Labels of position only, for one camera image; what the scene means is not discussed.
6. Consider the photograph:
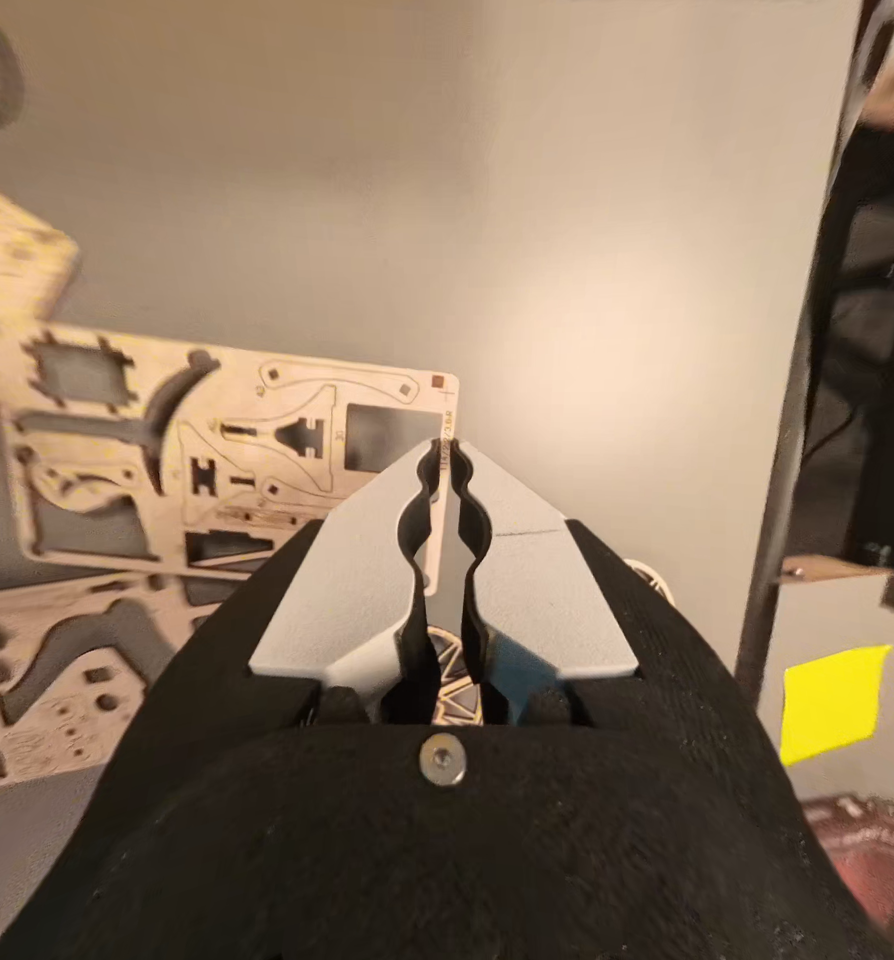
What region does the yellow sticky note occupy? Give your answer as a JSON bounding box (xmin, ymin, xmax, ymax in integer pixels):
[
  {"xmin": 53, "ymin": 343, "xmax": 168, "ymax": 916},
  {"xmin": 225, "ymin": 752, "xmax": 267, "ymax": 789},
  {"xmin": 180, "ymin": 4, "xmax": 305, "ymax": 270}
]
[{"xmin": 780, "ymin": 643, "xmax": 894, "ymax": 768}]

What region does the wooden bicycle model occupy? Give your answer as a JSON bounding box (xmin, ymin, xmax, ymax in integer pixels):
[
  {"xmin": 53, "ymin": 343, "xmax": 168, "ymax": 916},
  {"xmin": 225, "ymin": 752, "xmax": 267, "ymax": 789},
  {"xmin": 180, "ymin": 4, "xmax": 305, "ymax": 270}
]
[{"xmin": 428, "ymin": 558, "xmax": 676, "ymax": 727}]

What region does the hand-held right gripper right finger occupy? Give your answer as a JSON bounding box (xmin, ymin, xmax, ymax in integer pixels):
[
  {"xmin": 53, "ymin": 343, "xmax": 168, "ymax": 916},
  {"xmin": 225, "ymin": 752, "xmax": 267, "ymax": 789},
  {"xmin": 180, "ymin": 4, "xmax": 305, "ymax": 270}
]
[{"xmin": 449, "ymin": 439, "xmax": 640, "ymax": 726}]

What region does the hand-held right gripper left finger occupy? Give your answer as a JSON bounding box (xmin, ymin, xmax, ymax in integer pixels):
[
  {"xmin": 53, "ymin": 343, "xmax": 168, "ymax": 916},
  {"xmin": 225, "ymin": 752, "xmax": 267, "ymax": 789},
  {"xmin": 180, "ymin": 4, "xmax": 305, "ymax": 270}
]
[{"xmin": 250, "ymin": 438, "xmax": 440, "ymax": 723}]

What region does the dark red patterned cloth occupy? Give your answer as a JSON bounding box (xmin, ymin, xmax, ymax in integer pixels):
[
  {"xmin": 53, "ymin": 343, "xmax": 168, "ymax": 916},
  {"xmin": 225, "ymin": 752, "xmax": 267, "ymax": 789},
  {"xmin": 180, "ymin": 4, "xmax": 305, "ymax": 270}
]
[{"xmin": 799, "ymin": 795, "xmax": 894, "ymax": 950}]

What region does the black metal table leg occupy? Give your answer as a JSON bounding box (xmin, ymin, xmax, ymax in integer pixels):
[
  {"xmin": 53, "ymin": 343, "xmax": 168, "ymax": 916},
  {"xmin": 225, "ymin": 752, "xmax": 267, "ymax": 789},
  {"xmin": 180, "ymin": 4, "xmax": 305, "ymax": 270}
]
[{"xmin": 732, "ymin": 0, "xmax": 894, "ymax": 702}]

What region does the wooden part sheet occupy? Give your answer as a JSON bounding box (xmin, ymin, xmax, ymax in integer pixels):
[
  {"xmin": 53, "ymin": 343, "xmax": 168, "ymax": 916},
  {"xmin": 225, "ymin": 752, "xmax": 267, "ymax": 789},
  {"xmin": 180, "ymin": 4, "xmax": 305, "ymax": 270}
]
[
  {"xmin": 0, "ymin": 570, "xmax": 219, "ymax": 796},
  {"xmin": 0, "ymin": 176, "xmax": 80, "ymax": 451},
  {"xmin": 0, "ymin": 322, "xmax": 460, "ymax": 597}
]

